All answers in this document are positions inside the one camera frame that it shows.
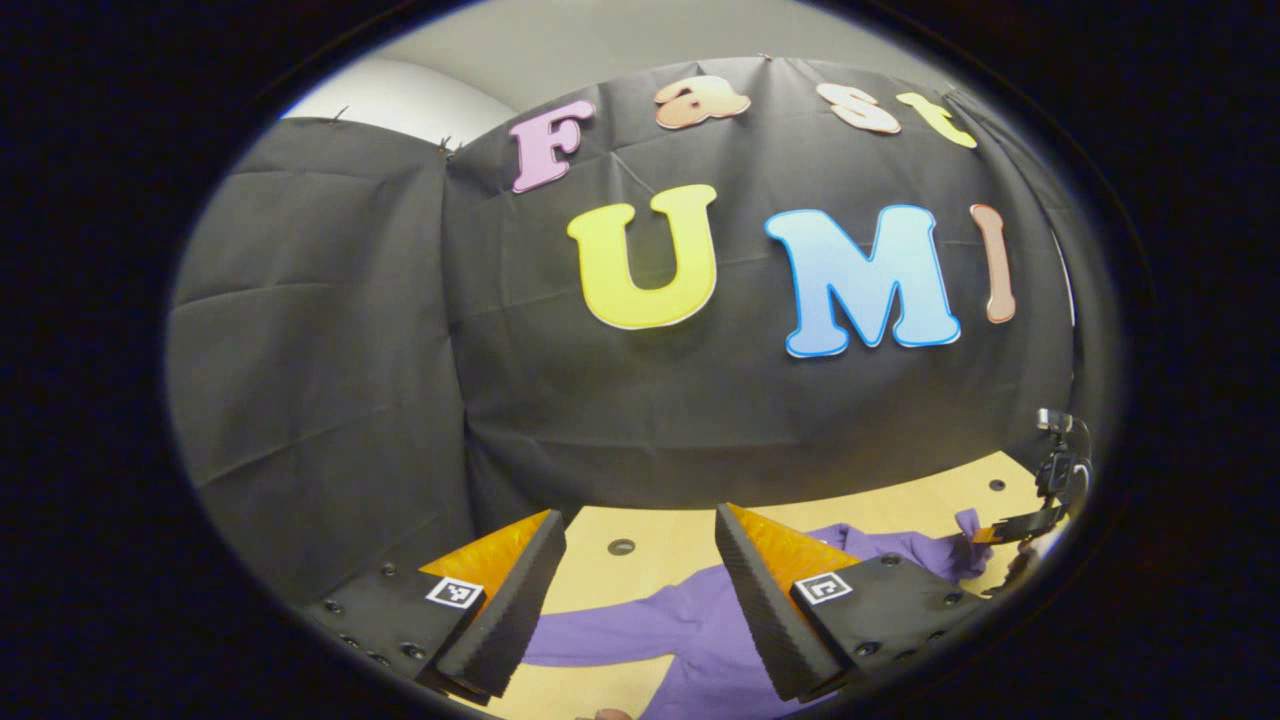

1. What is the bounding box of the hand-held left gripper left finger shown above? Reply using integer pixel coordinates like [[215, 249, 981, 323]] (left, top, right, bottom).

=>
[[292, 509, 568, 704]]

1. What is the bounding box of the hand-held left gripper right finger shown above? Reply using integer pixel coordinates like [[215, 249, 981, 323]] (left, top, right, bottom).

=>
[[714, 502, 991, 704]]

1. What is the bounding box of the purple button shirt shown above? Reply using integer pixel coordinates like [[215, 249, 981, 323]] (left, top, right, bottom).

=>
[[520, 510, 996, 719]]

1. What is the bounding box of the black backdrop cloth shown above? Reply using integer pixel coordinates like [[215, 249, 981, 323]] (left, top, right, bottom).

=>
[[165, 55, 1101, 601]]

